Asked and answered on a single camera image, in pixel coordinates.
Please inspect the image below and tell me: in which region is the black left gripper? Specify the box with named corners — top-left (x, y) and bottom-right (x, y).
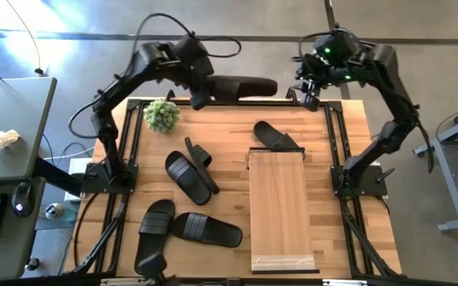
top-left (175, 33), bottom-right (216, 91)

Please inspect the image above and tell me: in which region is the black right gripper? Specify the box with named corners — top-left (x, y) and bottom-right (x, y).
top-left (292, 51), bottom-right (333, 113)

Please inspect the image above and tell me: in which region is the green artificial ball plant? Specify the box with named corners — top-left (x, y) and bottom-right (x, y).
top-left (142, 98), bottom-right (182, 134)

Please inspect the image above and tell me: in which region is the white power box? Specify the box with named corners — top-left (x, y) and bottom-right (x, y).
top-left (64, 157), bottom-right (95, 203)

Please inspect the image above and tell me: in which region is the black desk foot bar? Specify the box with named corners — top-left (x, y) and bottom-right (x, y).
top-left (33, 156), bottom-right (85, 199)

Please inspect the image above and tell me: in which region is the light grey desk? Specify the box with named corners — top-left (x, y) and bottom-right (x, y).
top-left (0, 76), bottom-right (58, 184)

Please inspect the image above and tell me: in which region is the silver round can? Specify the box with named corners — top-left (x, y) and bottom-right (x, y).
top-left (45, 202), bottom-right (80, 223)

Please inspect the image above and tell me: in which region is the crumpled white paper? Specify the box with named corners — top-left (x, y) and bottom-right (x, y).
top-left (0, 129), bottom-right (21, 154)

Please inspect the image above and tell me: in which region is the black computer mouse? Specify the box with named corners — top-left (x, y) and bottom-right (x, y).
top-left (11, 180), bottom-right (36, 218)

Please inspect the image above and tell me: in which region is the dark grey desk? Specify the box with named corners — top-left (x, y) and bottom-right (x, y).
top-left (0, 176), bottom-right (48, 282)

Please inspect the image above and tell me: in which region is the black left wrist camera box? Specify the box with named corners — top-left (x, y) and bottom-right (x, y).
top-left (191, 87), bottom-right (211, 111)

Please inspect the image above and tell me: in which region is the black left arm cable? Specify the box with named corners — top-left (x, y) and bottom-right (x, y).
top-left (131, 12), bottom-right (243, 80)

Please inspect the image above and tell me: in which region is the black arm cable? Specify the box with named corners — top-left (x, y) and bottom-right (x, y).
top-left (298, 30), bottom-right (333, 61)
top-left (131, 12), bottom-right (243, 80)

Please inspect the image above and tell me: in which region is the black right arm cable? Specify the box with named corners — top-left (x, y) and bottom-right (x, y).
top-left (298, 30), bottom-right (333, 61)

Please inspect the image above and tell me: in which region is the white floor cable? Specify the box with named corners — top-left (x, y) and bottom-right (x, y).
top-left (42, 146), bottom-right (95, 162)

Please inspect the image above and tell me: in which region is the black floor cable with plug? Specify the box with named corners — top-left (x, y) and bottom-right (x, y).
top-left (4, 0), bottom-right (46, 77)

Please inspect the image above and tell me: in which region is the grey metal table frame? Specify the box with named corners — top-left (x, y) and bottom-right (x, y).
top-left (413, 98), bottom-right (458, 234)

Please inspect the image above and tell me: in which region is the silver metal bracket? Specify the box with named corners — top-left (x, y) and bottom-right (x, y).
top-left (322, 279), bottom-right (368, 286)
top-left (100, 276), bottom-right (147, 285)

